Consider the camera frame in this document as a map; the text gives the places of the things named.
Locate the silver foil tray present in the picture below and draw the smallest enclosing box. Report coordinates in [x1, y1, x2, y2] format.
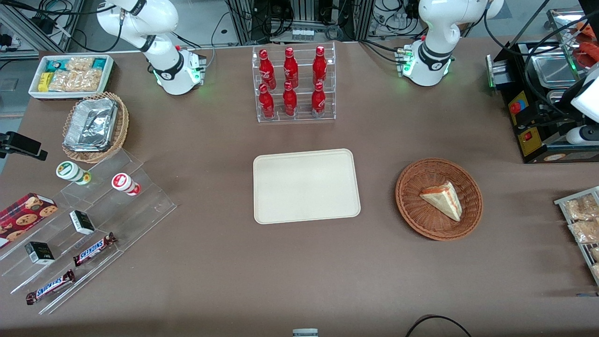
[63, 98, 118, 152]

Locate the green lid white cup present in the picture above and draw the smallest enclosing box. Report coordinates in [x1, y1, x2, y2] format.
[56, 161, 92, 185]

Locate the clear acrylic bottle rack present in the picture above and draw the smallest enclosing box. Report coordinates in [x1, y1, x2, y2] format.
[252, 42, 336, 123]

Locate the grey wire rack tray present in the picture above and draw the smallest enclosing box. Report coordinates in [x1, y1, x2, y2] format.
[554, 186, 599, 286]

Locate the brown Snickers bar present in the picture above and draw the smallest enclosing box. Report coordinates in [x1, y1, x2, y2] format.
[73, 232, 117, 267]
[26, 269, 76, 306]

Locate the red cookie box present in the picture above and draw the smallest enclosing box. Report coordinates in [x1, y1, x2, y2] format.
[0, 193, 59, 249]

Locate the silver black controller box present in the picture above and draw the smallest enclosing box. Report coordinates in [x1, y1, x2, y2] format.
[485, 44, 521, 91]

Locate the clear cracker bag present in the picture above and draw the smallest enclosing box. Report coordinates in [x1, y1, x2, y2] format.
[48, 69, 104, 92]
[66, 57, 95, 72]

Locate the steel warmer pan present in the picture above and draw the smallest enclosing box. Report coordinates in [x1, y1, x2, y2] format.
[533, 53, 582, 90]

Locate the red orange sausage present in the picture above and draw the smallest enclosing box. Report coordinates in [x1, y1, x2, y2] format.
[573, 21, 599, 69]

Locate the clear bag of crackers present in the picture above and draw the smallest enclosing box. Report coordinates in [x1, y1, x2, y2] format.
[563, 194, 599, 221]
[568, 219, 599, 244]

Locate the triangular sandwich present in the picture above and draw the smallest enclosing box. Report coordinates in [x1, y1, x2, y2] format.
[419, 181, 463, 222]

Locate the cream rectangular tray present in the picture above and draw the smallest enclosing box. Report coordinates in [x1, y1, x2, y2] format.
[253, 148, 361, 225]

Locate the small black white box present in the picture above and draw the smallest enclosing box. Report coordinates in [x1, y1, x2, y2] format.
[24, 242, 55, 265]
[69, 210, 96, 235]

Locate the clear acrylic stepped display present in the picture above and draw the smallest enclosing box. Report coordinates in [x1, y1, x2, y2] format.
[0, 149, 177, 315]

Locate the aluminium frame rack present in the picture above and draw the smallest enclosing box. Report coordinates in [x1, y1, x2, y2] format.
[226, 0, 376, 45]

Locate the round brown wicker basket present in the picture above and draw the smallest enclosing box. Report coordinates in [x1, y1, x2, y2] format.
[395, 158, 483, 242]

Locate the oval tan wicker basket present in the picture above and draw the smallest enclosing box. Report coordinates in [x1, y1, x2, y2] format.
[62, 91, 130, 164]

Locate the red cola bottle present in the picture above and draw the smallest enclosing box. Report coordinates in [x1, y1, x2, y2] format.
[259, 83, 275, 119]
[311, 82, 326, 118]
[283, 47, 299, 88]
[259, 49, 277, 90]
[313, 45, 327, 87]
[283, 81, 298, 117]

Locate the black looped cable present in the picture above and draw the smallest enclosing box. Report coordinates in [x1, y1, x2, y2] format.
[405, 315, 473, 337]

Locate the black food warmer machine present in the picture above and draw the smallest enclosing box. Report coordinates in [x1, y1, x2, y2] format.
[487, 7, 599, 164]

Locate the black clamp device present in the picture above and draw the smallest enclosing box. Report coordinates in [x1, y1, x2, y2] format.
[0, 132, 48, 161]

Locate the white rectangular snack bin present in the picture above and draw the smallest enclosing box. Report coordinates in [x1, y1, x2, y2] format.
[28, 54, 115, 100]

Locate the red lid white cup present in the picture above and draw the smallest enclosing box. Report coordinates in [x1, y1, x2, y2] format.
[111, 173, 141, 196]

